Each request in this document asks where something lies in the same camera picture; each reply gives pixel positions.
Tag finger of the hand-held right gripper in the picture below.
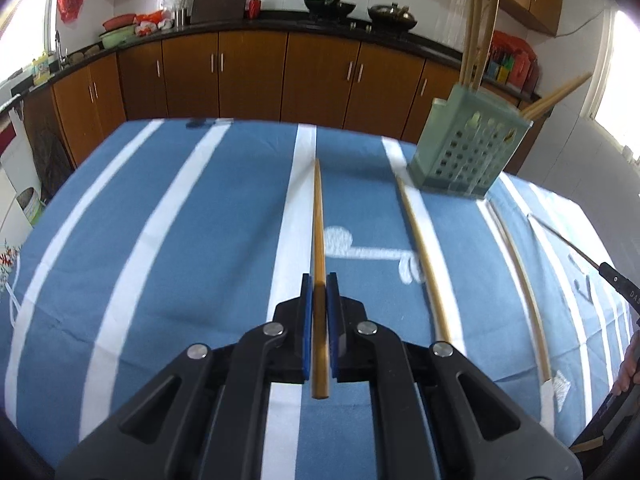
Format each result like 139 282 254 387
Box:
597 262 640 314

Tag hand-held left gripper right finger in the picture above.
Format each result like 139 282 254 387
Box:
326 272 583 480

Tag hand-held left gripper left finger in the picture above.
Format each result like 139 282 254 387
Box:
54 272 316 480

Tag green perforated utensil holder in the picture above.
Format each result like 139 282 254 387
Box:
409 84 533 200

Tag person's right hand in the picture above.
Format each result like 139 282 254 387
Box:
613 332 640 397

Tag blue white striped tablecloth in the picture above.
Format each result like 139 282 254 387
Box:
0 119 636 471

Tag bright window with sill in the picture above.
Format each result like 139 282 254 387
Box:
590 10 640 161

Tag large red sauce bottle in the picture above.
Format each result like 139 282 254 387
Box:
515 52 533 88

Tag green yellow condiment box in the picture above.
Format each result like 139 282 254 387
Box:
492 57 516 83

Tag wooden base cabinets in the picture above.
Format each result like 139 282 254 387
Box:
22 30 543 171

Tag red bag over condiments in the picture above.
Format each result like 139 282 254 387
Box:
492 30 533 61

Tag white bucket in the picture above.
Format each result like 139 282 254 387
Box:
15 187 46 226

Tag black gas stove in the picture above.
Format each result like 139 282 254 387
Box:
300 12 416 33

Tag black kitchen countertop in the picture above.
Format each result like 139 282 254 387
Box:
0 10 543 106

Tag dark pot with lid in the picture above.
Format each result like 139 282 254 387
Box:
367 2 418 30

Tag black wok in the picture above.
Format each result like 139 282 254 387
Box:
304 0 357 17

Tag dark wooden cutting board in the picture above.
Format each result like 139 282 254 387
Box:
191 0 249 24

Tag steel cup with clear bag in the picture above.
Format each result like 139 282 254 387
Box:
167 0 193 26

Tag red and white plastic bag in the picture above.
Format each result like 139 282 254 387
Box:
134 10 173 36

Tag green basin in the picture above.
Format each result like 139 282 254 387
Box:
98 25 136 50

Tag red basin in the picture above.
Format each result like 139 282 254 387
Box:
102 12 137 31

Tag yellow detergent bottle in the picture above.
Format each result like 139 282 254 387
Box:
31 51 53 86

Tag red hanging plastic bag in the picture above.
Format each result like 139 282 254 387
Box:
57 0 87 23

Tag sliding window with sink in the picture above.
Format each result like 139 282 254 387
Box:
0 0 56 81

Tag grey wall cable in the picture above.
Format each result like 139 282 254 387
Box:
555 10 611 38

